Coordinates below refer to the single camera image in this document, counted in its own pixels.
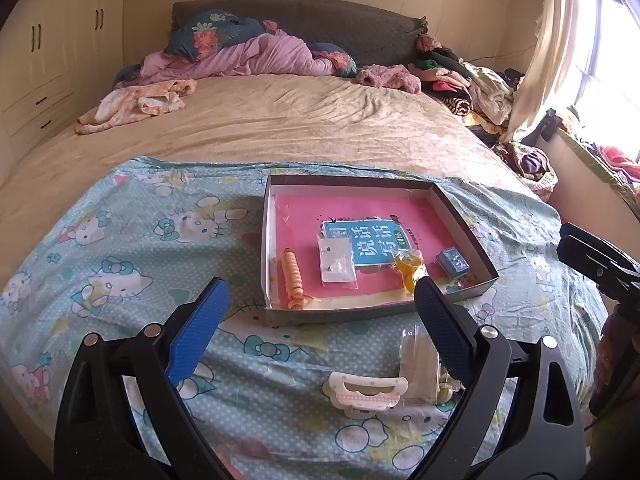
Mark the beige bed cover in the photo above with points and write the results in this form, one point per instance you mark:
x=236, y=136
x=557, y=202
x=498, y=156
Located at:
x=268, y=118

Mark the cream white wardrobe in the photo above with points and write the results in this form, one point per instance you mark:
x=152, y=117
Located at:
x=58, y=57

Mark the pink book blue label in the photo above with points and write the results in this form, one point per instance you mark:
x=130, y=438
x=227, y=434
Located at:
x=377, y=228

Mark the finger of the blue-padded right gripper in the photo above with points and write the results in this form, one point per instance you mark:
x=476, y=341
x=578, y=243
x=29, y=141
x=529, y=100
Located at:
x=595, y=237
x=615, y=273

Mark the peach white garment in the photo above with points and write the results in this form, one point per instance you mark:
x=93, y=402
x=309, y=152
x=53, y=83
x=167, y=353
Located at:
x=132, y=104

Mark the clear plastic bag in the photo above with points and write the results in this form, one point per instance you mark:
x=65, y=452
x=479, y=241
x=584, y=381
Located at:
x=419, y=365

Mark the dark shallow cardboard box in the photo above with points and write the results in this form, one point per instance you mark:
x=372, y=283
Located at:
x=481, y=277

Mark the cream pearl hair clip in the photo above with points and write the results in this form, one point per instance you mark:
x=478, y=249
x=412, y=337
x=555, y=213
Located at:
x=447, y=386

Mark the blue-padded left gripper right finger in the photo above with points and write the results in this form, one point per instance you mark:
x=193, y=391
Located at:
x=542, y=437

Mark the floral dark blue pillow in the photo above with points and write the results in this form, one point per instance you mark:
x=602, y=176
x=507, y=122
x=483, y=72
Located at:
x=213, y=30

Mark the yellow rings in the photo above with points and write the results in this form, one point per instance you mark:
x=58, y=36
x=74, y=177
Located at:
x=410, y=267

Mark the fuzzy pink garment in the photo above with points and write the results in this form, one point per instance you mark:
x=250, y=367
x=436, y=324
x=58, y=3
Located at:
x=390, y=77

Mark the pile of mixed clothes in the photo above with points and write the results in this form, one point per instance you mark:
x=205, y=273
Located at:
x=478, y=95

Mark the pink purple duvet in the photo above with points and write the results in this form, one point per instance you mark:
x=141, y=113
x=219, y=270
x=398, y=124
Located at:
x=279, y=54

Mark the orange spiral hair clip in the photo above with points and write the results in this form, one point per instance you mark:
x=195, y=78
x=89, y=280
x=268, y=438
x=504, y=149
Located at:
x=296, y=296

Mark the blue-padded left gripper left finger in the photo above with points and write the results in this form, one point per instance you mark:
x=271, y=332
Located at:
x=96, y=436

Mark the earring card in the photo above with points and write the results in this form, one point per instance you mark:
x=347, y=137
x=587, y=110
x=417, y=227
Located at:
x=336, y=261

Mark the cream white hair claw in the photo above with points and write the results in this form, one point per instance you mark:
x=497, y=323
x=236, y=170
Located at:
x=362, y=394

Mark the dark grey headboard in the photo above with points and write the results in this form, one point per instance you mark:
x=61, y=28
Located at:
x=370, y=35

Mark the clothes heap by window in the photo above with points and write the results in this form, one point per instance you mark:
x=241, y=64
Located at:
x=531, y=166

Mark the small blue box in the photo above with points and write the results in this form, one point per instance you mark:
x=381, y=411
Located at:
x=453, y=263

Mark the cream curtain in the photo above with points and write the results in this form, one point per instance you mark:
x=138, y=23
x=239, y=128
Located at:
x=548, y=67

